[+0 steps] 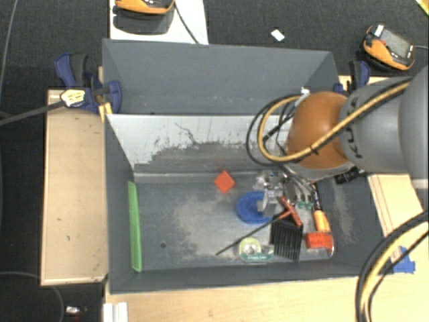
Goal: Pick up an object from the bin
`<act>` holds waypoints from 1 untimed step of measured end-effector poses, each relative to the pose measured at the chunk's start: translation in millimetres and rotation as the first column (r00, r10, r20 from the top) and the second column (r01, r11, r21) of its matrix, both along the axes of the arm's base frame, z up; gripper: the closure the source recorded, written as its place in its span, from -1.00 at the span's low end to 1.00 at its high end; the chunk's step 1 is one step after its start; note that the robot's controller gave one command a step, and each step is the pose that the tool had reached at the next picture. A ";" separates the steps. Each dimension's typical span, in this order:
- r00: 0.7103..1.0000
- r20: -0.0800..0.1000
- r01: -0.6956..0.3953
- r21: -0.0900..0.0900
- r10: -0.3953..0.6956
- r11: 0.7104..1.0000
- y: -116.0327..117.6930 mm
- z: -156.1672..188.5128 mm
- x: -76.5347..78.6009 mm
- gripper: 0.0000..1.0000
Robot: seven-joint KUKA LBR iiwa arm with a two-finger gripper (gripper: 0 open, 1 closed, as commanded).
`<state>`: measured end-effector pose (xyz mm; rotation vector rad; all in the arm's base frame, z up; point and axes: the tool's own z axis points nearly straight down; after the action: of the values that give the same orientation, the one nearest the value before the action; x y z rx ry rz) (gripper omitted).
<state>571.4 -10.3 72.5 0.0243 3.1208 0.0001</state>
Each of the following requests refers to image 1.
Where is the green flat block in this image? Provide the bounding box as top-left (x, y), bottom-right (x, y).
top-left (127, 180), bottom-right (143, 272)

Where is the black cylinder on white bracket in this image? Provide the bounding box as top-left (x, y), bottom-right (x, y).
top-left (334, 167), bottom-right (367, 185)

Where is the thin black rod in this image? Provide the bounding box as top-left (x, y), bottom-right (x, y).
top-left (214, 214), bottom-right (286, 256)

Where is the clear green tape dispenser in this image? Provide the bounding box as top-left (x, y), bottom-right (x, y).
top-left (237, 237), bottom-right (275, 264)

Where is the blue ring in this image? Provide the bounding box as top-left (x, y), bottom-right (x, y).
top-left (235, 191), bottom-right (274, 224)

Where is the pale wood board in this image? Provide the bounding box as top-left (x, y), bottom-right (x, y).
top-left (40, 89), bottom-right (109, 286)

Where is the grey metal bin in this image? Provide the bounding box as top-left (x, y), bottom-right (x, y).
top-left (101, 38), bottom-right (385, 294)

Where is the orange and yellow cylinder tool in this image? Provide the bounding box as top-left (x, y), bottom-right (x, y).
top-left (312, 209), bottom-right (331, 233)

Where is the orange-red box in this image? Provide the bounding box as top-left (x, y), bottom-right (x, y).
top-left (304, 231), bottom-right (335, 250)

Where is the black ribbed block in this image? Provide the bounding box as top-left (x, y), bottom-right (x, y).
top-left (269, 219), bottom-right (304, 262)

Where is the orange-red cube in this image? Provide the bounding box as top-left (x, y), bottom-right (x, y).
top-left (213, 170), bottom-right (237, 194)

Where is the red-brown T-shaped tool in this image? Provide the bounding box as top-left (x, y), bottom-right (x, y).
top-left (278, 196), bottom-right (304, 229)

